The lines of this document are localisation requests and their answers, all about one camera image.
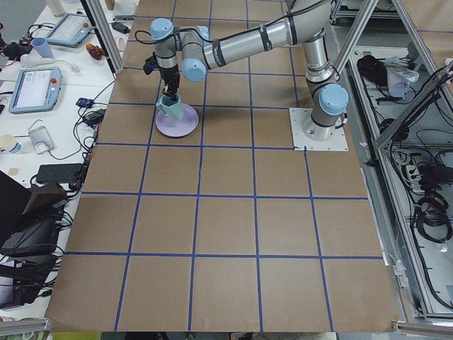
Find lilac round plate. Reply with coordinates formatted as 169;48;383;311
156;104;199;137

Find blue teach pendant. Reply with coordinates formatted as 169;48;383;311
8;67;62;114
45;13;92;47

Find pink mug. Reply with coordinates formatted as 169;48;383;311
115;37;126;52

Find black power adapter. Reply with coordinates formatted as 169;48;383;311
111;22;130;34

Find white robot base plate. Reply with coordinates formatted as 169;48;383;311
289;108;349;152

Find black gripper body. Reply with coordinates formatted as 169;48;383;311
159;65;180;89

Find red orange glossy object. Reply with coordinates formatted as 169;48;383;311
85;43;104;60

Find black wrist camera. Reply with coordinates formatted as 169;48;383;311
143;54;159;75

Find lower blue teach pendant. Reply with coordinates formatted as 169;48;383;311
8;67;62;114

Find upper blue teach pendant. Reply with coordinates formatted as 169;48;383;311
45;13;92;47

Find black cable coil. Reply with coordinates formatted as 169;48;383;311
408;193;453;245

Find teal green cup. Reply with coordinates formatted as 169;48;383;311
156;94;184;120

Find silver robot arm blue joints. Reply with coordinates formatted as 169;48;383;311
149;0;350;142

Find small blue black device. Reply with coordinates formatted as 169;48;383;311
76;97;94;108

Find light blue plastic cup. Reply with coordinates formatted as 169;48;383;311
31;37;54;59

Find white paper cup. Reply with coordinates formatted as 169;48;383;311
0;134;22;154

